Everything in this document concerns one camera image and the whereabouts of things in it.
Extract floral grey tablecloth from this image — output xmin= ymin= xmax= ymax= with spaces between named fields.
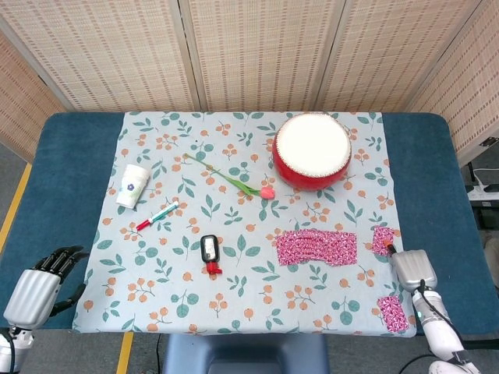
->
xmin=72 ymin=111 xmax=418 ymax=337

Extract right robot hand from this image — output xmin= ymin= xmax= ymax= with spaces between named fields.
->
xmin=383 ymin=238 xmax=438 ymax=292

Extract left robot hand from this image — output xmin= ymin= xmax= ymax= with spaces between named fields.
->
xmin=2 ymin=245 xmax=90 ymax=329

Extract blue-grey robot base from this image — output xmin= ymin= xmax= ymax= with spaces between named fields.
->
xmin=161 ymin=333 xmax=329 ymax=374

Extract pink patterned rectangular packet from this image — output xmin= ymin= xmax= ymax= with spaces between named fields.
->
xmin=371 ymin=224 xmax=395 ymax=257

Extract white power cable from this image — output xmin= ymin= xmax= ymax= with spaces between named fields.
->
xmin=466 ymin=163 xmax=499 ymax=192

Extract pink knitted cloth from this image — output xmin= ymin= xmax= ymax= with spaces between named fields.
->
xmin=275 ymin=229 xmax=359 ymax=267

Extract pink artificial tulip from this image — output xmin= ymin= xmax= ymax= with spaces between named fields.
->
xmin=183 ymin=153 xmax=276 ymax=201

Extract pink knitted piece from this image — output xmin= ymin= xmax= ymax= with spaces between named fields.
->
xmin=378 ymin=295 xmax=409 ymax=333

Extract stacked floral paper cups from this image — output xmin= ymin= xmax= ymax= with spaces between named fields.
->
xmin=115 ymin=164 xmax=151 ymax=209

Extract bamboo folding screen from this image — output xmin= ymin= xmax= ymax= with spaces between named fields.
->
xmin=0 ymin=0 xmax=499 ymax=167

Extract white power strip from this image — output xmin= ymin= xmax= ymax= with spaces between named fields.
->
xmin=466 ymin=184 xmax=499 ymax=202

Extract red and green marker pen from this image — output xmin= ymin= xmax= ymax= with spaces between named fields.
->
xmin=136 ymin=200 xmax=180 ymax=231

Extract red drum with white skin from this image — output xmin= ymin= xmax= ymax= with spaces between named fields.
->
xmin=271 ymin=112 xmax=352 ymax=192

